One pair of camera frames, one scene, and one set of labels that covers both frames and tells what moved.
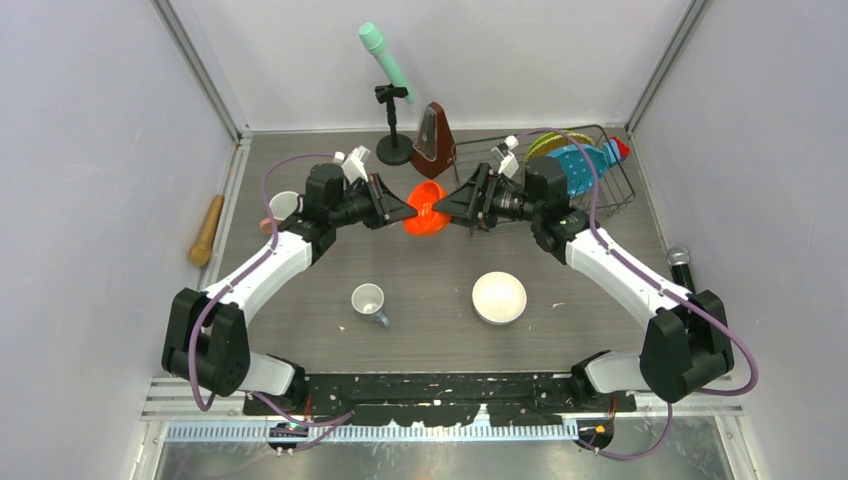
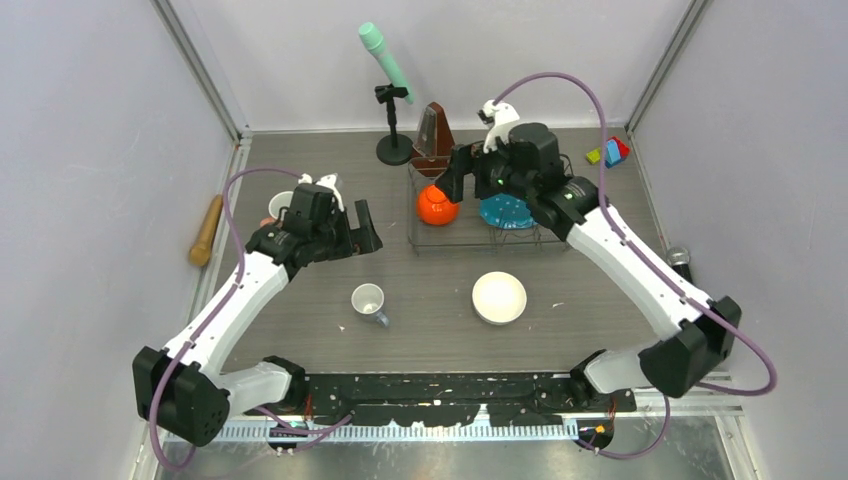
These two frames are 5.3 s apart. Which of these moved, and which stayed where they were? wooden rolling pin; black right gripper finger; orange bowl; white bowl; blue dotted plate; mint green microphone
Moved: blue dotted plate; black right gripper finger
Stayed: wooden rolling pin; mint green microphone; orange bowl; white bowl
